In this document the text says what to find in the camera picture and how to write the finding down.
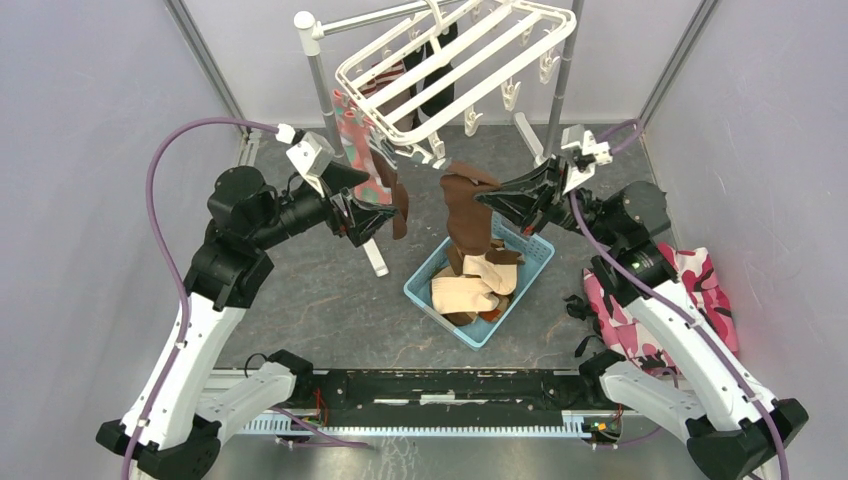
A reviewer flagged brown tan striped sock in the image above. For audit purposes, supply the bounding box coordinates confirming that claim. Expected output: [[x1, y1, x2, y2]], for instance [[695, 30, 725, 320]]
[[430, 256, 519, 315], [432, 239, 524, 326]]

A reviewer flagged pink camouflage cloth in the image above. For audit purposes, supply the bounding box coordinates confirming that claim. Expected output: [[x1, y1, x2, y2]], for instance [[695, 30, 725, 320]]
[[582, 243, 740, 379]]

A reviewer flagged white sock drying rack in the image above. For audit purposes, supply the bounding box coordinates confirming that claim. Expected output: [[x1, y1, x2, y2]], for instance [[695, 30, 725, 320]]
[[293, 0, 584, 279]]

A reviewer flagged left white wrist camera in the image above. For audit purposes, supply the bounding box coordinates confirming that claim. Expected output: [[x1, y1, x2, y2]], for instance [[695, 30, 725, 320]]
[[275, 123, 335, 198]]

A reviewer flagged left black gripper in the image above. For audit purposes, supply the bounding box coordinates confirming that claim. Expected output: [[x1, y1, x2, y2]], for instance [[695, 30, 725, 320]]
[[251, 160, 399, 250]]

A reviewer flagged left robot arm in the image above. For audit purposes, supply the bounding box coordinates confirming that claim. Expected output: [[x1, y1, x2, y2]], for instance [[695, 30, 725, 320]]
[[96, 162, 398, 479]]

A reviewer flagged grey sock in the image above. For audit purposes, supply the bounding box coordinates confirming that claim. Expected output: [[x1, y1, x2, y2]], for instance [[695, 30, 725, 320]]
[[361, 61, 420, 132]]

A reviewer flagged light blue plastic basket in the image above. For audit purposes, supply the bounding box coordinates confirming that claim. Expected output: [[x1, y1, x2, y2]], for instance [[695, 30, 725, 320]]
[[403, 214, 555, 351]]

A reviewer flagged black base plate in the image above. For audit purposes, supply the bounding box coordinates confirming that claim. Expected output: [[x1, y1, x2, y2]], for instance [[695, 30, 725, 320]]
[[279, 369, 623, 428]]

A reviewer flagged salmon pink sock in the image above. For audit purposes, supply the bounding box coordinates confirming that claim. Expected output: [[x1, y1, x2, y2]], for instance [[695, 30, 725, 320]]
[[332, 90, 391, 204]]

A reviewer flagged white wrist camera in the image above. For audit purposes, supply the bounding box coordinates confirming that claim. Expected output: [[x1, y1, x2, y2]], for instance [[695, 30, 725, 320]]
[[560, 125, 613, 193], [275, 123, 335, 198]]

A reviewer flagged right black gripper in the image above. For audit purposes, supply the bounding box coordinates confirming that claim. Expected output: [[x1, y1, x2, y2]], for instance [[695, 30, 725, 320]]
[[475, 154, 623, 247]]

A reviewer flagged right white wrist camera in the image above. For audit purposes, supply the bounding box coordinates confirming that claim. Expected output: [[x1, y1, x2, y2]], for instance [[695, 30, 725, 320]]
[[560, 125, 613, 193]]

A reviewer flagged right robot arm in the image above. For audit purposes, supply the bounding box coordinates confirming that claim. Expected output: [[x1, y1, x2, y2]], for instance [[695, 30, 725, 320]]
[[476, 159, 809, 479]]

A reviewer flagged black sock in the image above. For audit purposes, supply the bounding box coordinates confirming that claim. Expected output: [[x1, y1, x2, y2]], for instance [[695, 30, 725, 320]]
[[420, 24, 459, 117], [400, 39, 429, 130]]

